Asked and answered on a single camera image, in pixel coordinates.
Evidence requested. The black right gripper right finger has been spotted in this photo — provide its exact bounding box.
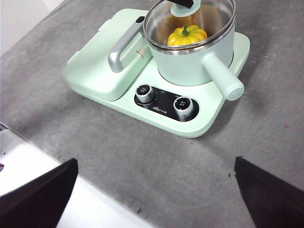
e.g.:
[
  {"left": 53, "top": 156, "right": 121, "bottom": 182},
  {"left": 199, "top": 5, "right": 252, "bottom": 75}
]
[{"left": 234, "top": 156, "right": 304, "bottom": 228}]

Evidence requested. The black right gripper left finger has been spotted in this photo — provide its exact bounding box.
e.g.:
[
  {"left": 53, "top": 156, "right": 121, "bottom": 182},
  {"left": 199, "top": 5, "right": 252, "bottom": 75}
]
[{"left": 0, "top": 158, "right": 79, "bottom": 228}]

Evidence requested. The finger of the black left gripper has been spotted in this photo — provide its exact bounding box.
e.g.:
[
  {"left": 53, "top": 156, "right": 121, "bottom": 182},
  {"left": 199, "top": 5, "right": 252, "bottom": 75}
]
[{"left": 171, "top": 0, "right": 194, "bottom": 9}]

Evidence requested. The glass lid with green knob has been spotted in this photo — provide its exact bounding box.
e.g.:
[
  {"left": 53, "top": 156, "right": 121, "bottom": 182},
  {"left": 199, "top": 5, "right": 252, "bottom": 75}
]
[{"left": 143, "top": 0, "right": 236, "bottom": 56}]

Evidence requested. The yellow toy pumpkin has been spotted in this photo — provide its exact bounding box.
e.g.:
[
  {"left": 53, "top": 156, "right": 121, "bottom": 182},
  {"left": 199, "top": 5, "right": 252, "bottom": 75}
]
[{"left": 167, "top": 24, "right": 208, "bottom": 47}]

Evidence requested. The mint green saucepan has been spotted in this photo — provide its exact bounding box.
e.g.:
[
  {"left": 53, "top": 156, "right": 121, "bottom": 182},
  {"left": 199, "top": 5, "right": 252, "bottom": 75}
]
[{"left": 143, "top": 14, "right": 245, "bottom": 102}]

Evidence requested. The silver control knob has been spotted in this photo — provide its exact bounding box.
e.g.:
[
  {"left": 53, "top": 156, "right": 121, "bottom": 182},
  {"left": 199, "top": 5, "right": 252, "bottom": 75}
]
[
  {"left": 135, "top": 84, "right": 155, "bottom": 104},
  {"left": 172, "top": 96, "right": 193, "bottom": 117}
]

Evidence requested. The black control panel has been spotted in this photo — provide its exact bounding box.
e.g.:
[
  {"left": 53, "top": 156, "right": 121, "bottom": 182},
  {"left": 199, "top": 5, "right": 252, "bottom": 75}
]
[{"left": 133, "top": 85, "right": 200, "bottom": 123}]

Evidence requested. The mint green breakfast machine base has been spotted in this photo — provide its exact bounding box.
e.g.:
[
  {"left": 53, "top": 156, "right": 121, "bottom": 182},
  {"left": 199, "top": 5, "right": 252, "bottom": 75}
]
[{"left": 62, "top": 8, "right": 251, "bottom": 139}]

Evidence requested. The mint green griddle cover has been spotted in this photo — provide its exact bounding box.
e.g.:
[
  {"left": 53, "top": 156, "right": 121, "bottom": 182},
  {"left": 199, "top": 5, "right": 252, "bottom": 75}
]
[{"left": 63, "top": 9, "right": 157, "bottom": 102}]

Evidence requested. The silver griddle cover handle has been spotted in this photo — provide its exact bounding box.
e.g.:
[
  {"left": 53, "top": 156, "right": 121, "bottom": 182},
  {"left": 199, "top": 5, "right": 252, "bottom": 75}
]
[{"left": 108, "top": 16, "right": 149, "bottom": 74}]

